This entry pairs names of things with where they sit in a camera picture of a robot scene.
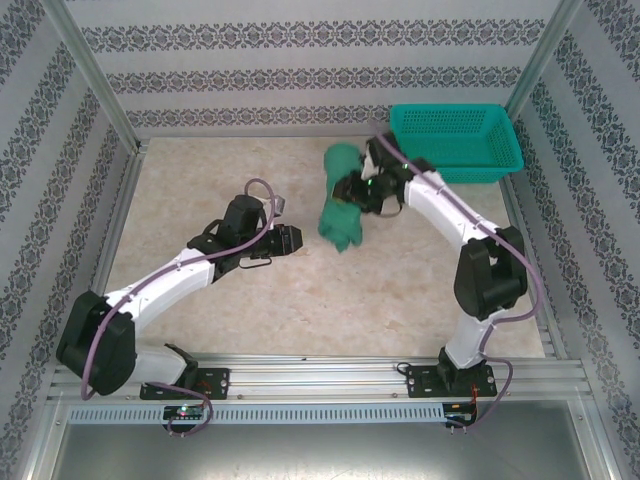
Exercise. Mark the aluminium frame post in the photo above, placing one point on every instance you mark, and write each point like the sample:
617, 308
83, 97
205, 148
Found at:
545, 50
85, 70

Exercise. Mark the controller circuit board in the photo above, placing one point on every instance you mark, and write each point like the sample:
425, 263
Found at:
185, 412
460, 415

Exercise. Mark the grey sheet metal panel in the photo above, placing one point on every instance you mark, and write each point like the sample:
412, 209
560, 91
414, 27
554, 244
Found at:
320, 450

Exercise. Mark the right controller circuit board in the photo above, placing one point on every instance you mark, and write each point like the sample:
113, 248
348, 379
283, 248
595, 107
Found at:
460, 415

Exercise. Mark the teal plastic mesh basket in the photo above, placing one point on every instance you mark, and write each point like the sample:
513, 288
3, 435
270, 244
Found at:
460, 135

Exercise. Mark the aluminium mounting rail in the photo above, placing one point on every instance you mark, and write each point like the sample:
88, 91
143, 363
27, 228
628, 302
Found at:
320, 375

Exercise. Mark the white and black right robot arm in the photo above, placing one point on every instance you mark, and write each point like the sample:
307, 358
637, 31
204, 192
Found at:
440, 205

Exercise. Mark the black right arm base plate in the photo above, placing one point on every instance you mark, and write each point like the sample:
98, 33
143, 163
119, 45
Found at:
420, 382

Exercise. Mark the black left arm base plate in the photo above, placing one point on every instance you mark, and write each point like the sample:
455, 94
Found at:
220, 382

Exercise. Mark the left controller circuit board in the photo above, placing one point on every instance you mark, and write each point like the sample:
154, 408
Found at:
185, 412

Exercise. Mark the green long pants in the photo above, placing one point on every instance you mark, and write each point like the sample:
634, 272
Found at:
341, 225

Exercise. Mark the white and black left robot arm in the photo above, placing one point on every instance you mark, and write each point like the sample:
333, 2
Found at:
165, 285

